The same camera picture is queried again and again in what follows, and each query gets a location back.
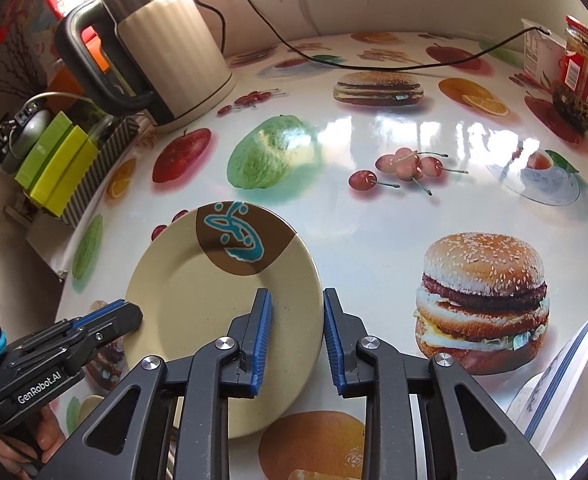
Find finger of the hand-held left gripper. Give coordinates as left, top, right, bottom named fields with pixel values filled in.
left=66, top=299, right=144, bottom=350

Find yellow-green box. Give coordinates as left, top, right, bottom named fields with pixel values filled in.
left=29, top=125, right=100, bottom=216

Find glass jar with red label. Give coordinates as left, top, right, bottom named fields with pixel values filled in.
left=554, top=15, right=588, bottom=133

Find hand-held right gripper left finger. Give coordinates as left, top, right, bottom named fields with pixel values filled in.
left=36, top=287, right=275, bottom=480

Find person's left hand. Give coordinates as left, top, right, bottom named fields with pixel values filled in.
left=0, top=402, right=67, bottom=478

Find long black cable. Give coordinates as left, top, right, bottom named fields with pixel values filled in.
left=224, top=0, right=554, bottom=69

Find striped storage box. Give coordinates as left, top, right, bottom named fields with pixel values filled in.
left=61, top=115, right=142, bottom=228

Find white carton box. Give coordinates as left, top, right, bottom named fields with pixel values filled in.
left=521, top=18, right=569, bottom=86

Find dark green box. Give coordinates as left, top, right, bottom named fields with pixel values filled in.
left=15, top=110, right=75, bottom=189

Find cream electric kettle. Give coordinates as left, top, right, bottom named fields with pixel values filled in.
left=54, top=0, right=235, bottom=135

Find orange container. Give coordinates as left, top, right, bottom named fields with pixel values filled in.
left=48, top=57, right=91, bottom=107

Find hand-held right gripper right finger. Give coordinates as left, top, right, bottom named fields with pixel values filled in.
left=322, top=287, right=557, bottom=480

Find grey round gadget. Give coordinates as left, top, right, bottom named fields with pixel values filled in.
left=4, top=107, right=52, bottom=160

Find printed food tablecloth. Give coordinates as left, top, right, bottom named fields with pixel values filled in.
left=56, top=32, right=588, bottom=480

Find beige plate with brown patch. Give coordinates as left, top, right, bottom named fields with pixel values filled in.
left=124, top=201, right=323, bottom=440

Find black kettle cable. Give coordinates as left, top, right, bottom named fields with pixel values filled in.
left=164, top=0, right=226, bottom=56

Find white blue-rimmed bowl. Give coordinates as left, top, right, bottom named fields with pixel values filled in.
left=506, top=300, right=588, bottom=441

